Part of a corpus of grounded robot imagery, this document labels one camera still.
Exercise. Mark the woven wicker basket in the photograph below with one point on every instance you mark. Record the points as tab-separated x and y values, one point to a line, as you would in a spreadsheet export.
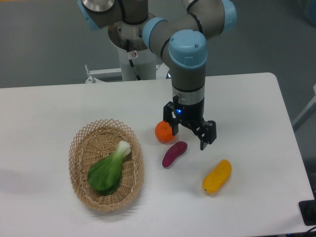
94	142

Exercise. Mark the white table leg frame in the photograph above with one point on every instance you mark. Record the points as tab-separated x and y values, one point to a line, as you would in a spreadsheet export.
306	112

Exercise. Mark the black box at table edge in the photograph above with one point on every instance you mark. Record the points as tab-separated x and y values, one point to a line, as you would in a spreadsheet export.
308	212

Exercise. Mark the purple sweet potato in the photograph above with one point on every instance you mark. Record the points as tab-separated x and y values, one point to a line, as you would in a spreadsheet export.
173	153

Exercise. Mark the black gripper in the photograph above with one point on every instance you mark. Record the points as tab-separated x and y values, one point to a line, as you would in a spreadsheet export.
190	116

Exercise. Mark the orange tangerine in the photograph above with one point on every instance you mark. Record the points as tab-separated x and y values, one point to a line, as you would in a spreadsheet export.
163	132

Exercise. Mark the yellow mango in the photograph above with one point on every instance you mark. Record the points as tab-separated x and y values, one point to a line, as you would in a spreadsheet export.
217	177

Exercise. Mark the blue object top right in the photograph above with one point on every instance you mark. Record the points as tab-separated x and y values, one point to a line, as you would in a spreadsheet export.
310	11

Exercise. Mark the green bok choy vegetable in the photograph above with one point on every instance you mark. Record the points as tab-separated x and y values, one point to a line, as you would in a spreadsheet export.
105	175

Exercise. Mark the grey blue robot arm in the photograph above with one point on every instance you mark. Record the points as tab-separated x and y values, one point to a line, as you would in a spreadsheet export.
179	44

